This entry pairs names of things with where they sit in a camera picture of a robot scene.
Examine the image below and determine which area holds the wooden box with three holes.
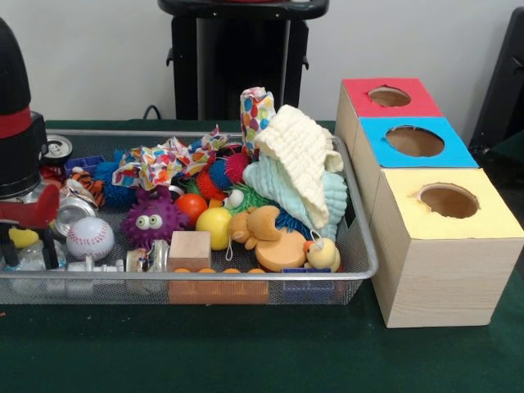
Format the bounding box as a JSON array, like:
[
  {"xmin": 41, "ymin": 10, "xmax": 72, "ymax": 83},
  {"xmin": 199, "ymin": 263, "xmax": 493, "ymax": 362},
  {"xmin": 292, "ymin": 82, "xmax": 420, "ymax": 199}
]
[{"xmin": 336, "ymin": 78, "xmax": 524, "ymax": 328}]

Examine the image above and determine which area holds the black chair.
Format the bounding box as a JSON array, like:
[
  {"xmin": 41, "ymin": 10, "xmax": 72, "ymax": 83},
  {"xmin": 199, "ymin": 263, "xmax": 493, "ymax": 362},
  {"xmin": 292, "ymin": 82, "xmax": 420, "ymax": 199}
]
[{"xmin": 475, "ymin": 8, "xmax": 524, "ymax": 160}]

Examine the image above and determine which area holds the wooden cube block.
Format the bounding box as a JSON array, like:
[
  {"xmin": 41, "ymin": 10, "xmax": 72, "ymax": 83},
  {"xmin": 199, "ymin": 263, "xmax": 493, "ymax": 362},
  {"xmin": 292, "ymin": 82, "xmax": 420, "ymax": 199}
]
[{"xmin": 169, "ymin": 231, "xmax": 212, "ymax": 272}]

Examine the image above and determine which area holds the shallow clear mesh bin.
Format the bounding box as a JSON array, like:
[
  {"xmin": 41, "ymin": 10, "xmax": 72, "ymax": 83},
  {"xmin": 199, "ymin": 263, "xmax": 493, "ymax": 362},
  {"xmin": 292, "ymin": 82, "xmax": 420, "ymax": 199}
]
[{"xmin": 0, "ymin": 129, "xmax": 379, "ymax": 305}]

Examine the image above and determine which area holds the mint green cloth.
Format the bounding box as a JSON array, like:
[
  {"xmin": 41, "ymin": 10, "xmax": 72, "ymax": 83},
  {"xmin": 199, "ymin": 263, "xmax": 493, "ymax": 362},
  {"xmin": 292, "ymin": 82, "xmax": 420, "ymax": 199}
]
[{"xmin": 243, "ymin": 156, "xmax": 349, "ymax": 240}]

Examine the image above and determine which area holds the orange foam duck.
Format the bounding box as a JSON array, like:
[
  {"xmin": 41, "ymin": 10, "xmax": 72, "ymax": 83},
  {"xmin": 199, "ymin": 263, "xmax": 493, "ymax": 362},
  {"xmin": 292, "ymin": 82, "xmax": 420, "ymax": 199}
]
[{"xmin": 228, "ymin": 205, "xmax": 308, "ymax": 272}]

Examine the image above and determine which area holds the purple googly-eyed monster toy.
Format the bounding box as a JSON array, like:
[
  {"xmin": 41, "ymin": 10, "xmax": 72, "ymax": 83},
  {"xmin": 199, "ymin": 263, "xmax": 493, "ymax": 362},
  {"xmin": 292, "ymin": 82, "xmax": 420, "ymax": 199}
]
[{"xmin": 123, "ymin": 187, "xmax": 190, "ymax": 251}]

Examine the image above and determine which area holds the small yellow ball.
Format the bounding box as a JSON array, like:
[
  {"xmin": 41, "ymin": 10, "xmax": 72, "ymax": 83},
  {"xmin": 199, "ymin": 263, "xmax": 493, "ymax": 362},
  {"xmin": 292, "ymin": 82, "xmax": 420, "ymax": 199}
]
[{"xmin": 196, "ymin": 207, "xmax": 234, "ymax": 251}]

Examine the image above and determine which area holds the upright dark soda can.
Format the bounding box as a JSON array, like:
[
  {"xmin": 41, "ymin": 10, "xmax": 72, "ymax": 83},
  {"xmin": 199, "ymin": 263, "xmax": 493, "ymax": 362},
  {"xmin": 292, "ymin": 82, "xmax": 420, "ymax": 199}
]
[{"xmin": 43, "ymin": 135, "xmax": 74, "ymax": 165}]

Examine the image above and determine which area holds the clear plastic blue label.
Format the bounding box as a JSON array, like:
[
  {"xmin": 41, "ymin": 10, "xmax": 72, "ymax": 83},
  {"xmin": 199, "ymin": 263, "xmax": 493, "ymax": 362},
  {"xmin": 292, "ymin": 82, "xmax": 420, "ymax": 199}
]
[{"xmin": 15, "ymin": 242, "xmax": 68, "ymax": 276}]

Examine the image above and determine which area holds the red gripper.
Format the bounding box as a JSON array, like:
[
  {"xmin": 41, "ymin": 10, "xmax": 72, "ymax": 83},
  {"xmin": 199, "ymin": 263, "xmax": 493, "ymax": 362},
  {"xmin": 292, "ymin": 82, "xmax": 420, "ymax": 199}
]
[{"xmin": 0, "ymin": 183, "xmax": 62, "ymax": 270}]

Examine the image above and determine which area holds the cream knit cloth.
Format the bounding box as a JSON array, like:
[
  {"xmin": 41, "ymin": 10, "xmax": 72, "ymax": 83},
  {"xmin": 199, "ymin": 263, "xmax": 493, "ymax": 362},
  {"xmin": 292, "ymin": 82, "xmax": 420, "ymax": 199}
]
[{"xmin": 255, "ymin": 104, "xmax": 345, "ymax": 228}]

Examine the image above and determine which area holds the multicolour polka dot cloth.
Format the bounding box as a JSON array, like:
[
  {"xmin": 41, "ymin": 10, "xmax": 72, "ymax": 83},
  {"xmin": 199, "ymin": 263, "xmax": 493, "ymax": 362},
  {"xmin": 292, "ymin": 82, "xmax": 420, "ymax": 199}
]
[
  {"xmin": 241, "ymin": 87, "xmax": 278, "ymax": 156},
  {"xmin": 113, "ymin": 125, "xmax": 232, "ymax": 190}
]

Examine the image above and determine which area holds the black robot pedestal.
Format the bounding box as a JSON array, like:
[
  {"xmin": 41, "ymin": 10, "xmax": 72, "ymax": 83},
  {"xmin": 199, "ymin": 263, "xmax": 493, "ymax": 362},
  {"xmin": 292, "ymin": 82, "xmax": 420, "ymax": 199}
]
[{"xmin": 158, "ymin": 0, "xmax": 330, "ymax": 122}]

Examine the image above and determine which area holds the small yellow rubber duck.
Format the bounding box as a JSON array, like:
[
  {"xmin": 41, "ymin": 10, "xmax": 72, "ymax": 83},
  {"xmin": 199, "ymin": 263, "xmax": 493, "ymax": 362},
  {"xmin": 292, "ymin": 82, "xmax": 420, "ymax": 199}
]
[{"xmin": 304, "ymin": 231, "xmax": 341, "ymax": 272}]

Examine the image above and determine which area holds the white baseball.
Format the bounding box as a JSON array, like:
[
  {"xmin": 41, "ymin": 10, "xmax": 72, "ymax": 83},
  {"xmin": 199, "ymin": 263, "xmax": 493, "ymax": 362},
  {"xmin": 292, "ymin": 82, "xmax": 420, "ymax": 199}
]
[{"xmin": 66, "ymin": 217, "xmax": 115, "ymax": 261}]

